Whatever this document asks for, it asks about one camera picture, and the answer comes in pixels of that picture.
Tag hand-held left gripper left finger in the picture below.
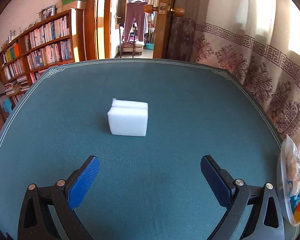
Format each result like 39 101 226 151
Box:
17 155 100 240

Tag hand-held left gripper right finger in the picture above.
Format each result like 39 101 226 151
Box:
200 155 284 240

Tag clear plastic container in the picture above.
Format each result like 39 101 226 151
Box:
276 134 300 227

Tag white sponge block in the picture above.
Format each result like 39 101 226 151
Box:
107 98 149 137

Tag white and blue plastic bag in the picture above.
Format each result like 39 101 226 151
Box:
281 134 300 198

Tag beige patterned curtain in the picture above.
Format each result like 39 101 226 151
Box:
194 0 300 140

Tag wooden chair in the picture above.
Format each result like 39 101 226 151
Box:
119 40 145 58

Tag wooden bookshelf with books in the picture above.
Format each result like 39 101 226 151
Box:
0 9 87 120

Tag dark brown sheer curtain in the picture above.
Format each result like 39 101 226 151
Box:
166 0 210 63

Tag wooden door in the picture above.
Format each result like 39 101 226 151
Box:
152 0 178 59

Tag purple pants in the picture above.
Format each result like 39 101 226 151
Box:
122 1 148 43

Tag framed photo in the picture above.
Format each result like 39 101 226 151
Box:
41 5 56 18

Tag wooden door frame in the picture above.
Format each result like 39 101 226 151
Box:
85 0 114 61

